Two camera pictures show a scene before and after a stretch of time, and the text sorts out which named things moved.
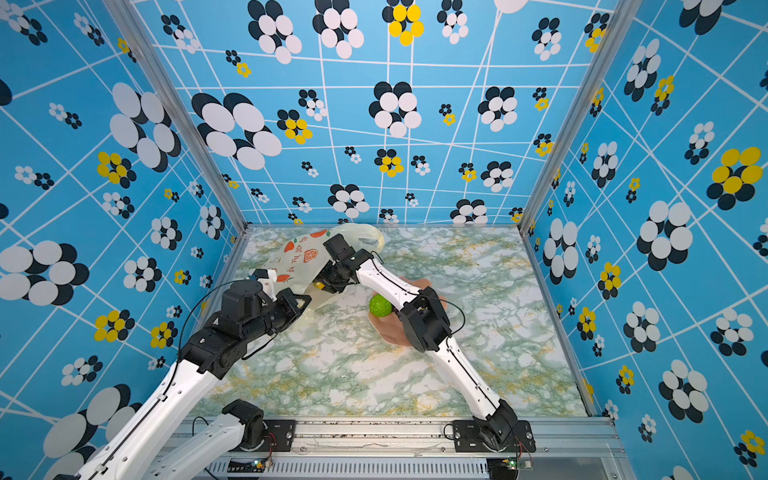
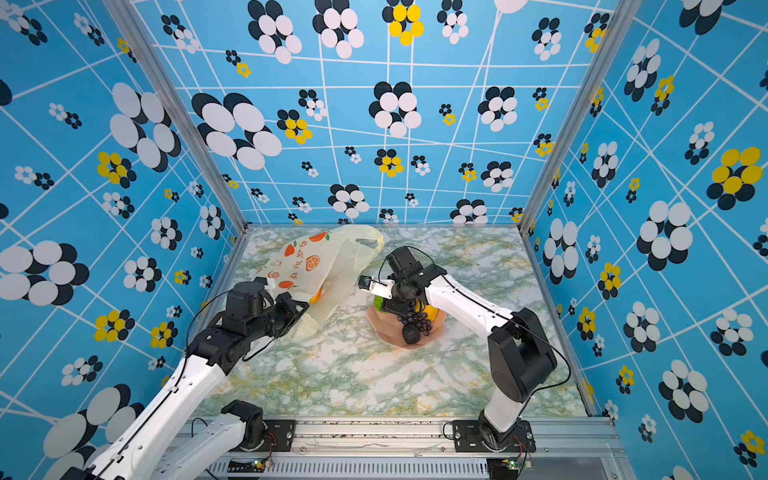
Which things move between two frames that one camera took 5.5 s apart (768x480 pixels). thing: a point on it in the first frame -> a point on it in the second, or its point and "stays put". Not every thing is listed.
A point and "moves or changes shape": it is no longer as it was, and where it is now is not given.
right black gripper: x=323 y=277 -> x=393 y=307
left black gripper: x=286 y=298 stays put
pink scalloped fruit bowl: x=392 y=326 stays put
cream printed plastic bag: x=296 y=258 moves or changes shape
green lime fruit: x=380 y=306 stays put
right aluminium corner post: x=617 y=26 stays put
